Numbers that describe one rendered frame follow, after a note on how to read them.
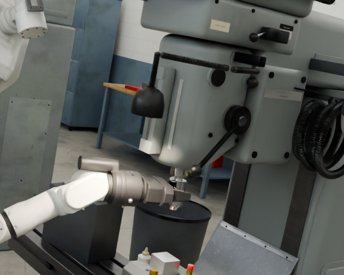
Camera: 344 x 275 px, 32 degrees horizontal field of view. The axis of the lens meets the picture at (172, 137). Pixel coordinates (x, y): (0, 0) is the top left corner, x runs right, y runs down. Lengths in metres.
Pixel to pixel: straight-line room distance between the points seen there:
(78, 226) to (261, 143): 0.63
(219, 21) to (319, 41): 0.38
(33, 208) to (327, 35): 0.89
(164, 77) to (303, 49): 0.40
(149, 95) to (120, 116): 7.63
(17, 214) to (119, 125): 7.54
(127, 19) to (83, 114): 1.55
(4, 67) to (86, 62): 7.35
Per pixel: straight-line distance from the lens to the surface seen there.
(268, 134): 1.55
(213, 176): 6.50
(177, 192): 1.51
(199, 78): 1.39
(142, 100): 1.26
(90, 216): 1.79
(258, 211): 1.84
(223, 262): 1.88
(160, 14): 1.44
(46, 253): 1.88
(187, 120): 1.40
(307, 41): 1.61
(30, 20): 1.37
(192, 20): 1.35
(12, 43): 1.45
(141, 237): 3.52
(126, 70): 8.87
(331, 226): 1.77
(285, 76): 1.55
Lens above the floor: 1.62
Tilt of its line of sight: 9 degrees down
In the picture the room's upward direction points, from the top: 11 degrees clockwise
